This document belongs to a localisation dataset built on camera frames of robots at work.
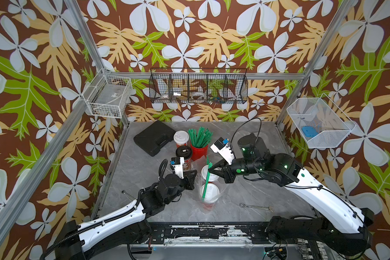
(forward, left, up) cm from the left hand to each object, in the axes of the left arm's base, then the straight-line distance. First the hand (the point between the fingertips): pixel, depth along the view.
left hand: (198, 170), depth 73 cm
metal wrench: (-9, -23, -21) cm, 33 cm away
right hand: (-6, -3, +12) cm, 13 cm away
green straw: (+7, -5, -2) cm, 8 cm away
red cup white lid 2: (-2, -6, -2) cm, 7 cm away
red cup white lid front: (-10, -6, -3) cm, 12 cm away
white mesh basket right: (+26, -64, +6) cm, 69 cm away
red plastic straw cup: (+8, +1, +2) cm, 8 cm away
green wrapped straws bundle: (+22, -2, -5) cm, 23 cm away
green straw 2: (-5, -4, +14) cm, 15 cm away
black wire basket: (+51, 0, +10) cm, 53 cm away
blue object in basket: (+19, -56, +6) cm, 60 cm away
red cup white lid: (+22, +10, -3) cm, 24 cm away
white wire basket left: (+38, +49, +13) cm, 63 cm away
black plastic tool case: (+33, +29, -16) cm, 46 cm away
